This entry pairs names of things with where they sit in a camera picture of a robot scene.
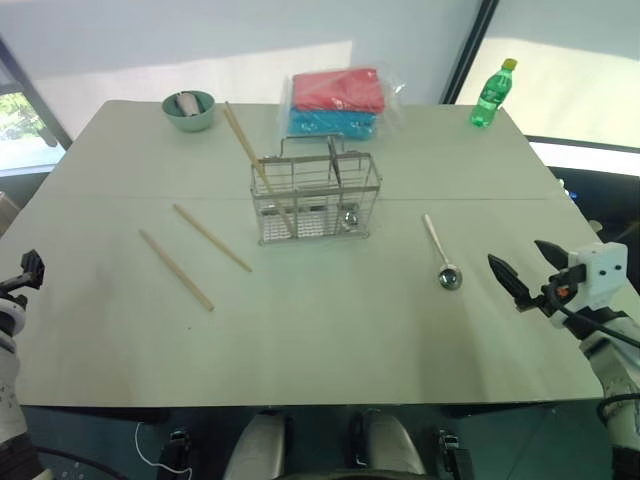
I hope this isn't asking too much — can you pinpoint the clear plastic bag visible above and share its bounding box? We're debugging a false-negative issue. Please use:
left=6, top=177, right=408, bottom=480
left=277, top=64, right=407, bottom=145

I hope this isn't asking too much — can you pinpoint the dark equipment with blue light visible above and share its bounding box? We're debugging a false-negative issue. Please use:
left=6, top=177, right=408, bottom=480
left=523, top=133, right=640, bottom=246

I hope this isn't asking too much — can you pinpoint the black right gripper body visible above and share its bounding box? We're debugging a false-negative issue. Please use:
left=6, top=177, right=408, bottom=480
left=528, top=263, right=588, bottom=318

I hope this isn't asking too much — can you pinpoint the metal spoon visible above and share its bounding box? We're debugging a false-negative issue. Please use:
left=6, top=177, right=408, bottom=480
left=327, top=136, right=361, bottom=232
left=422, top=213, right=463, bottom=291

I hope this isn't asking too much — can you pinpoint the green bowl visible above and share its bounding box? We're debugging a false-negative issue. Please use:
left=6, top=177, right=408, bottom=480
left=161, top=90, right=217, bottom=134

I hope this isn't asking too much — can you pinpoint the folded red cloth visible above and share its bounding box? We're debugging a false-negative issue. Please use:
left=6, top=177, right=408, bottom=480
left=291, top=68, right=387, bottom=115

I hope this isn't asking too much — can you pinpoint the thin white cable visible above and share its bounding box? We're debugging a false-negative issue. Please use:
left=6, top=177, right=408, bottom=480
left=134, top=421, right=194, bottom=475

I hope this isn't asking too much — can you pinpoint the grey rounded robot leg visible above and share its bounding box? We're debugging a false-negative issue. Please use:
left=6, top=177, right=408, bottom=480
left=221, top=409, right=297, bottom=480
left=346, top=408, right=427, bottom=480

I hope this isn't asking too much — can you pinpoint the folded blue cloth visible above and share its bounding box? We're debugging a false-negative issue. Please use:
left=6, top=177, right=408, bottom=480
left=287, top=108, right=378, bottom=138

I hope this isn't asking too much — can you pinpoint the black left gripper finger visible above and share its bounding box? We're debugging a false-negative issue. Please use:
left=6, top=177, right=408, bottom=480
left=19, top=249, right=47, bottom=291

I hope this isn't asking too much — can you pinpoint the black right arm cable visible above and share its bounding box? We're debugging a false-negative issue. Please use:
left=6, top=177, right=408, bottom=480
left=548, top=284, right=640, bottom=351

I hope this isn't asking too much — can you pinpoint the metal wire cutlery basket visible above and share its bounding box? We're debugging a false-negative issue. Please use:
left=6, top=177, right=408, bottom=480
left=249, top=134, right=384, bottom=247

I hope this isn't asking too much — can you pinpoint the small grey cup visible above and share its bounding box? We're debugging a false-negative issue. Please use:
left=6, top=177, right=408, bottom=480
left=173, top=91, right=202, bottom=118

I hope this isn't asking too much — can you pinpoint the black pillar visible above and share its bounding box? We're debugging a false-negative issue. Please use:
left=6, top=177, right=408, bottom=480
left=438, top=0, right=502, bottom=105

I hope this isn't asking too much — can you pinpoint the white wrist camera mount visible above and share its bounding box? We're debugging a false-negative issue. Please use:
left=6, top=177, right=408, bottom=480
left=546, top=240, right=629, bottom=332
left=0, top=295, right=28, bottom=351

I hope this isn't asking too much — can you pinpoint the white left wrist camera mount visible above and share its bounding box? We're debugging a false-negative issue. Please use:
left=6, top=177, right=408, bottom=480
left=0, top=295, right=28, bottom=351

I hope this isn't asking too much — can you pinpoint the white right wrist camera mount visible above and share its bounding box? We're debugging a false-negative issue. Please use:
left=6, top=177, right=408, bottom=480
left=546, top=240, right=629, bottom=332

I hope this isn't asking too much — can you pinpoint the green plastic bottle yellow cap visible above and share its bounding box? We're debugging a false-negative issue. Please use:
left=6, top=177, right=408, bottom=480
left=468, top=57, right=519, bottom=129

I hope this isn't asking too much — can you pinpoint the dark window frame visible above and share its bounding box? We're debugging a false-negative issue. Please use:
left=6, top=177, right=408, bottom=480
left=0, top=33, right=74, bottom=151

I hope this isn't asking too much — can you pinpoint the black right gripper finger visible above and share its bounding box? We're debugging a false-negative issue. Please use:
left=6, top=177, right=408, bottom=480
left=487, top=253, right=534, bottom=312
left=533, top=239, right=570, bottom=275

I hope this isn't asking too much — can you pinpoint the wooden chopstick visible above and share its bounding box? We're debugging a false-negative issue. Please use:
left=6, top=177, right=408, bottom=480
left=222, top=107, right=297, bottom=235
left=138, top=229, right=216, bottom=313
left=172, top=203, right=253, bottom=273
left=222, top=101, right=275, bottom=195

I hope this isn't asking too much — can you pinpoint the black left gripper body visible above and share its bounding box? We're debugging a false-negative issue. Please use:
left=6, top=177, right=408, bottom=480
left=0, top=275, right=30, bottom=304

